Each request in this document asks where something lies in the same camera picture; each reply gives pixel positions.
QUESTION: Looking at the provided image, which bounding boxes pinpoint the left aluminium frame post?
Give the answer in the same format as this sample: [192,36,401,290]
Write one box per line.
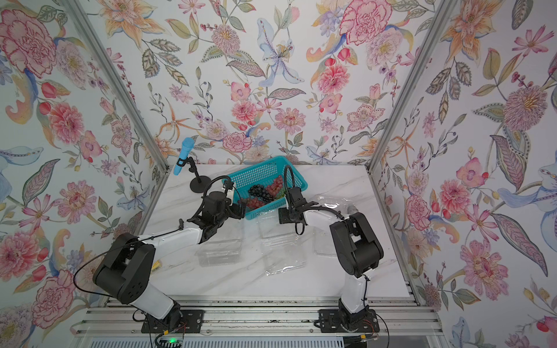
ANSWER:
[61,0,169,175]

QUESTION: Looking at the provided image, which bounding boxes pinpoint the black grape bunch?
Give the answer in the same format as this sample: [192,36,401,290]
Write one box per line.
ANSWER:
[248,184,274,204]

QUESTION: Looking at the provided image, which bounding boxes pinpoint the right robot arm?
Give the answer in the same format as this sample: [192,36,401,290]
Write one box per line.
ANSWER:
[278,165,384,334]

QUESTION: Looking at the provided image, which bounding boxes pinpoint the red grape bunch back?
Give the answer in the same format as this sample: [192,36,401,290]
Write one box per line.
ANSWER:
[266,175,284,197]

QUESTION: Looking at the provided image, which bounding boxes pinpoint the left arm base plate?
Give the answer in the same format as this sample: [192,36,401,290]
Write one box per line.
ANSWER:
[141,309,205,334]

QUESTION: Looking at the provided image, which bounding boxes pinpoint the red grape bunch front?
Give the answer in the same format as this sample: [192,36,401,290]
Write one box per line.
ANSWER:
[245,198,265,211]

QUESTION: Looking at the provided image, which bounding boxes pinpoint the clear clamshell container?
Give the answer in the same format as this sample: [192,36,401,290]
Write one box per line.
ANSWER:
[195,220,244,267]
[257,210,306,276]
[311,195,359,258]

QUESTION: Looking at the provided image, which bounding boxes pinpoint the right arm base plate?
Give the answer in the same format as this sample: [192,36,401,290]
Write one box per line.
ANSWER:
[313,309,380,334]

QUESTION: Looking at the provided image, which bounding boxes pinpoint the red grape bunch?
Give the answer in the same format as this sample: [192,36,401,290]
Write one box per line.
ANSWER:
[245,198,265,211]
[266,175,284,197]

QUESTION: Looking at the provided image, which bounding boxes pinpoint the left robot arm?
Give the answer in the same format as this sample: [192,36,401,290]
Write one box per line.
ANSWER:
[93,175,246,331]

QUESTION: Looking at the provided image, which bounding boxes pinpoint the teal plastic mesh basket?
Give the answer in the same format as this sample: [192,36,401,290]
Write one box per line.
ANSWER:
[228,157,308,220]

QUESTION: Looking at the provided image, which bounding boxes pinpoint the black microphone stand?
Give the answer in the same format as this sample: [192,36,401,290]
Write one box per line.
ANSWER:
[173,157,211,194]

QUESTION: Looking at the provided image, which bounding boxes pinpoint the right aluminium frame post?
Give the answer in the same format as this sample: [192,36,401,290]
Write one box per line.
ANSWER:
[368,0,457,175]

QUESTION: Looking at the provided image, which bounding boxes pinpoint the aluminium frame post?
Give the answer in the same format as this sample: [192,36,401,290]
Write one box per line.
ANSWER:
[61,0,169,175]
[368,0,457,175]

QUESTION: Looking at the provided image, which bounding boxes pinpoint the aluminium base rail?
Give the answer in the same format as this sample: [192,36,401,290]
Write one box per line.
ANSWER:
[71,296,443,337]

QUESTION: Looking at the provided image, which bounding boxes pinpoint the blue microphone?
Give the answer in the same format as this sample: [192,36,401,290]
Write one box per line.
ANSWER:
[173,138,195,175]

